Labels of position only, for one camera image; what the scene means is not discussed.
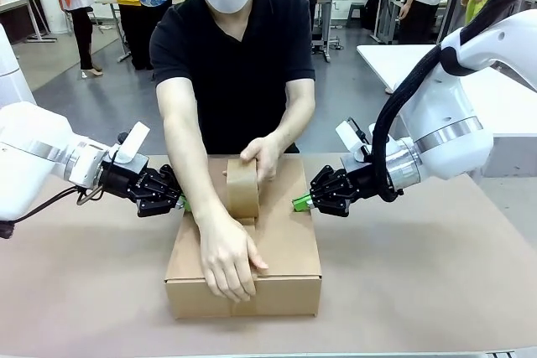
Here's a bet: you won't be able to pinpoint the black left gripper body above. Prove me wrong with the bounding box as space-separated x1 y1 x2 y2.
102 155 150 205

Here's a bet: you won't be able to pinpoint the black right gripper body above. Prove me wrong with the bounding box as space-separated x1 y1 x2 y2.
346 160 381 209

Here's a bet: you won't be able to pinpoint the brown packing tape roll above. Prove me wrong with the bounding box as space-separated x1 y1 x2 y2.
222 158 262 221

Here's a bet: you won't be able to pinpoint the person's left forearm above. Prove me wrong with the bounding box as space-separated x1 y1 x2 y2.
268 97 316 156

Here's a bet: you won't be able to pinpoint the person's right forearm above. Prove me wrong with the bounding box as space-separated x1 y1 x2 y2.
162 110 244 226

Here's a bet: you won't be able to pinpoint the person's left hand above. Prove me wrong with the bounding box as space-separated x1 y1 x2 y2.
240 135 284 185

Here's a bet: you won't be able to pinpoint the person's right hand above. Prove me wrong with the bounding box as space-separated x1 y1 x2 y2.
196 210 269 303

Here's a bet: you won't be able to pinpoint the large white table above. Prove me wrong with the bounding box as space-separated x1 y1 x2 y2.
356 43 537 179

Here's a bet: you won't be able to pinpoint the person in black T-shirt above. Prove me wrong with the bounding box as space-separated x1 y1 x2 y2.
149 0 316 156

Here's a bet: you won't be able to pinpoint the bystander in orange vest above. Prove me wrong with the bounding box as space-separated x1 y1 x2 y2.
52 0 104 79

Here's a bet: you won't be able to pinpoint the metal-legged background table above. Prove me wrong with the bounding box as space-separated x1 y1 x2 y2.
94 0 133 64

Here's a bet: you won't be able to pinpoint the yellow-green bag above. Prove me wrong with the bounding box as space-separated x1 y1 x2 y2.
465 0 493 26

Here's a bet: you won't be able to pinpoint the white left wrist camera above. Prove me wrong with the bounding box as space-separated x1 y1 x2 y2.
117 122 151 164

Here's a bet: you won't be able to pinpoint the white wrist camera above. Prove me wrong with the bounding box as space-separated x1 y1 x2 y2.
335 118 373 158
117 122 151 164

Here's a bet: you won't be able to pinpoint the dark left arm cables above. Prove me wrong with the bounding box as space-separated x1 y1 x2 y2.
0 184 106 240

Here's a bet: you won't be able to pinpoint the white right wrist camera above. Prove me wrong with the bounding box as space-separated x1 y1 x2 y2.
335 118 373 158

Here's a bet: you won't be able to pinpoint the black braided cable bundle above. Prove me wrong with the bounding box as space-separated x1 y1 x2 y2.
371 0 537 204

